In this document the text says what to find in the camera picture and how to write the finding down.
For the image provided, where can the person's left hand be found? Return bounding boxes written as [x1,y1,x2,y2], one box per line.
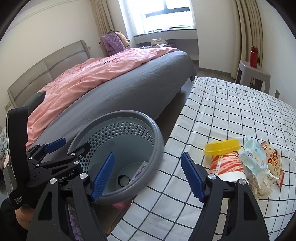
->
[15,206,34,230]

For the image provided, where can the window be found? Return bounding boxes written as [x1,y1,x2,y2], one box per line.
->
[119,0,195,36]

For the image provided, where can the pink duvet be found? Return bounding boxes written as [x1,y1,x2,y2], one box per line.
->
[26,47,178,149]

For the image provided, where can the red water bottle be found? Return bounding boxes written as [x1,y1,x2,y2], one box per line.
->
[249,46,260,68]

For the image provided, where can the clothes on window sill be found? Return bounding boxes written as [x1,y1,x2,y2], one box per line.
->
[150,38,170,48]

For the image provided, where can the yellow plastic lid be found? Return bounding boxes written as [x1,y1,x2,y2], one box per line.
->
[204,138,241,156]

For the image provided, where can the grey headboard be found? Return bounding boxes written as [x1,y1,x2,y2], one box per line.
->
[8,40,90,108]

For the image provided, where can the grey plastic stool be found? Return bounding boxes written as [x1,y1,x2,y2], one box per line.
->
[235,61,271,94]

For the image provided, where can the grey perforated trash basket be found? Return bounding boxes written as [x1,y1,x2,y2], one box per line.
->
[68,110,164,204]

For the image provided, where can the red patterned snack wrapper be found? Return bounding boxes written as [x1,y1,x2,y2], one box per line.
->
[261,141,285,188]

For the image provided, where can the beige curtain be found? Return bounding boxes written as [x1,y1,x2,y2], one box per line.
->
[231,0,263,70]
[90,0,114,44]

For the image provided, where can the purple cardboard box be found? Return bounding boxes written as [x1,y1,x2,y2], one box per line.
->
[129,162,148,184]

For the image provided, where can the purple fluffy rug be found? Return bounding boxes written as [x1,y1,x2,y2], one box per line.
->
[68,204,84,241]

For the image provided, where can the wall socket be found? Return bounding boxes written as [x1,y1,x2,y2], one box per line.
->
[274,90,280,99]

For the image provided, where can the white paper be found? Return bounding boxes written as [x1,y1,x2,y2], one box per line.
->
[248,167,280,200]

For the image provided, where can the light blue wipes packet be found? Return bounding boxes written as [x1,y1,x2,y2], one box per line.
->
[240,136,267,177]

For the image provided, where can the grey bed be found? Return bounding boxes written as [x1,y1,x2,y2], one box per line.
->
[30,50,196,147]

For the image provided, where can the red white paper cup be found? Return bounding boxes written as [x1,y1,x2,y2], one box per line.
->
[210,151,247,183]

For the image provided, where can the beige right curtain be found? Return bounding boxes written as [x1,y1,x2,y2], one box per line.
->
[231,0,263,70]

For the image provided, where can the beige left curtain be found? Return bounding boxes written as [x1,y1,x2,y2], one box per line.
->
[90,0,114,44]

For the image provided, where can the white black checked bedsheet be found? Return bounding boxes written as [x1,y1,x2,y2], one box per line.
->
[108,77,295,240]

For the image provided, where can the purple backpack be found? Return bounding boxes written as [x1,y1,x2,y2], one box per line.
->
[99,30,130,57]

